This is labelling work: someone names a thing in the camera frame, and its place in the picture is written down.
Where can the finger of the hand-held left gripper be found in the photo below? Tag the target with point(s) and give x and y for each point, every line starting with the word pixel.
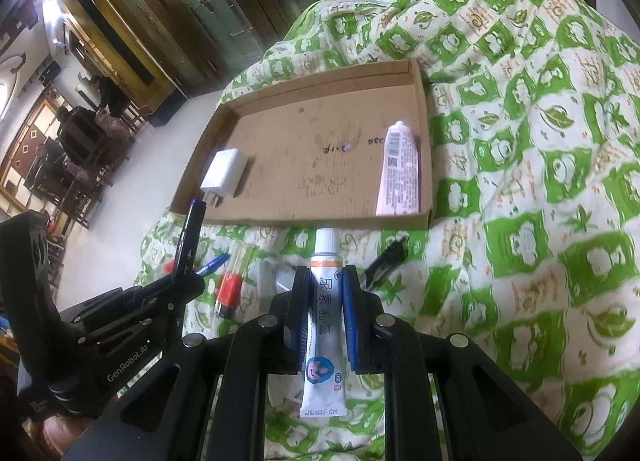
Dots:
pixel 130 326
pixel 165 291

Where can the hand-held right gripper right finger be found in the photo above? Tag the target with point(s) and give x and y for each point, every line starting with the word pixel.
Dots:
pixel 352 331

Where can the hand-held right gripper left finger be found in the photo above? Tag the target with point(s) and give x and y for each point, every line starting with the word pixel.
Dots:
pixel 292 321

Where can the white ointment tube blue cartoon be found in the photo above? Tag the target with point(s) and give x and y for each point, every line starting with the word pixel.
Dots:
pixel 325 291

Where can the blue pen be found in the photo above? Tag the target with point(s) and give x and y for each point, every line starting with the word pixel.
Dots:
pixel 212 265

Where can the thick black marker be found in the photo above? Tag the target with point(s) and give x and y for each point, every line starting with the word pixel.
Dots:
pixel 192 236

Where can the slim black pen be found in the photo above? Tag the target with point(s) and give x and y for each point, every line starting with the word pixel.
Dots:
pixel 385 261

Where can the cardboard tray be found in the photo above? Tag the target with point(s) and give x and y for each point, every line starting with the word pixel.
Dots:
pixel 310 151

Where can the wooden chair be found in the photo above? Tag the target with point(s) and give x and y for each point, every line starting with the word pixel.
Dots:
pixel 75 201

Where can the white charger plug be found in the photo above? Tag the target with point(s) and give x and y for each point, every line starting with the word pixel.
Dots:
pixel 225 171

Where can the pink white tube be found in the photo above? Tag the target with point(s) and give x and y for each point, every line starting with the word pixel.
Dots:
pixel 397 176

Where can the green white printed blanket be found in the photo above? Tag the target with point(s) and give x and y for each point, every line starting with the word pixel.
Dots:
pixel 525 191

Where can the wooden display cabinet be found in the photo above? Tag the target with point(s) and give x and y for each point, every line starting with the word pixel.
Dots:
pixel 115 41

